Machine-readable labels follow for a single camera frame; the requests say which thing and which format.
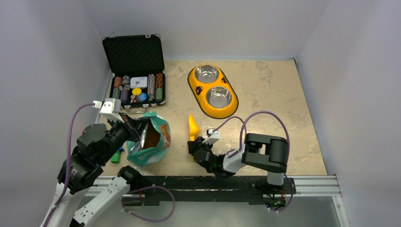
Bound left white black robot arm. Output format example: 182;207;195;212
41;117;150;227

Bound yellow double pet bowl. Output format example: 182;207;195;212
187;64;239;119

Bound green blue toy blocks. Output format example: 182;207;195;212
110;147;124;164

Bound yellow plastic scoop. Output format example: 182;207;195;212
188;114;200;141

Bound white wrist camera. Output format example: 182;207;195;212
202;129;220;145
93;98;124;122

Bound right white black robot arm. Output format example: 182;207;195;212
187;130;289;192

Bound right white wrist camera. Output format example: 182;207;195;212
202;129;220;145

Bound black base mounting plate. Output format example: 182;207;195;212
125;175;296;206

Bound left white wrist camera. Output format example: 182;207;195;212
93;98;124;122

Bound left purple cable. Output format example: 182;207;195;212
42;103;96;227

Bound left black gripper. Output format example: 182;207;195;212
98;111;148;164

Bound green dog food bag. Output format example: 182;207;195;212
126;111;171;167

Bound black poker chip case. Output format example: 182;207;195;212
102;34;166;109

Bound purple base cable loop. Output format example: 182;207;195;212
121;183;175;222

